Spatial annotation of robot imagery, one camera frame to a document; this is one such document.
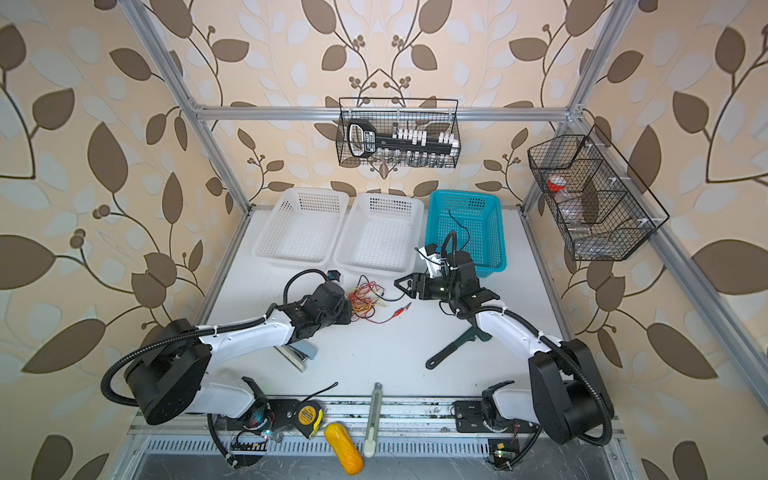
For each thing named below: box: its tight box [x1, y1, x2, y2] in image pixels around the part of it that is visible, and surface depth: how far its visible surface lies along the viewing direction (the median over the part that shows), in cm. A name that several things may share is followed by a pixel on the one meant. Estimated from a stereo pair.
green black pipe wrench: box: [426, 313, 493, 370], surface depth 86 cm
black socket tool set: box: [347, 119, 460, 158], surface depth 85 cm
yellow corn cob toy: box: [324, 422, 364, 476], surface depth 69 cm
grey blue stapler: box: [273, 340, 318, 373], surface depth 84 cm
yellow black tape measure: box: [292, 382, 339, 439], surface depth 73 cm
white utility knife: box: [364, 382, 383, 458], surface depth 75 cm
